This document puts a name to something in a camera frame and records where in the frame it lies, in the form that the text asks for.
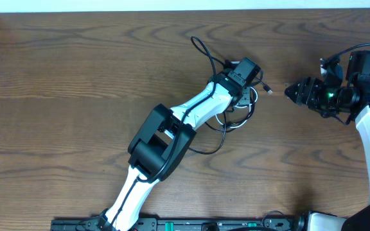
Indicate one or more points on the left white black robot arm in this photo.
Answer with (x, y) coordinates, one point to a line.
(165, 136)

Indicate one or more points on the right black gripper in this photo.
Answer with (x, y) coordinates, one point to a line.
(307, 94)

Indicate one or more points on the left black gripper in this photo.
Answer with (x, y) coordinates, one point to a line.
(245, 97)

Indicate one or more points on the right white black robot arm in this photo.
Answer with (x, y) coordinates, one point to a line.
(339, 92)

